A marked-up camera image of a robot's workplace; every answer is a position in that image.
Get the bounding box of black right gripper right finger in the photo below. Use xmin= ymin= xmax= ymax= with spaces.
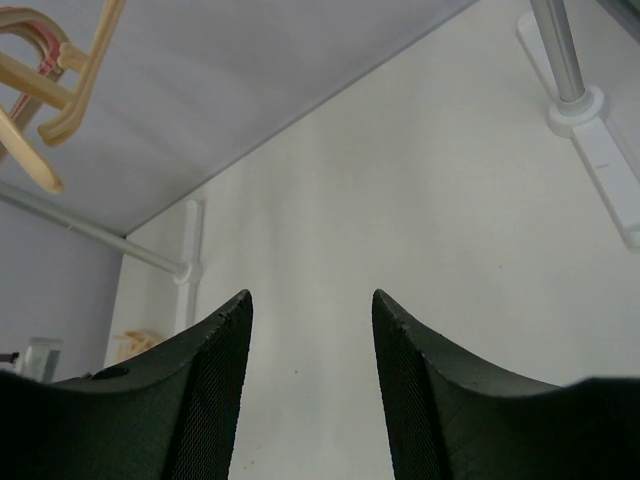
xmin=372 ymin=290 xmax=639 ymax=479

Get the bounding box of white clothes rack frame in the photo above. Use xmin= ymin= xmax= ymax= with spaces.
xmin=1 ymin=1 xmax=639 ymax=333

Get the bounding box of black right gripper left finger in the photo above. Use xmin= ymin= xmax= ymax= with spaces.
xmin=1 ymin=290 xmax=253 ymax=479

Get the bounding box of tan hanger of group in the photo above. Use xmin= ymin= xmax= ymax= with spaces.
xmin=0 ymin=4 xmax=64 ymax=76

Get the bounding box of cream thin hanger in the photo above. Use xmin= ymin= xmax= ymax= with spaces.
xmin=113 ymin=330 xmax=162 ymax=362
xmin=1 ymin=53 xmax=73 ymax=194
xmin=38 ymin=1 xmax=126 ymax=146

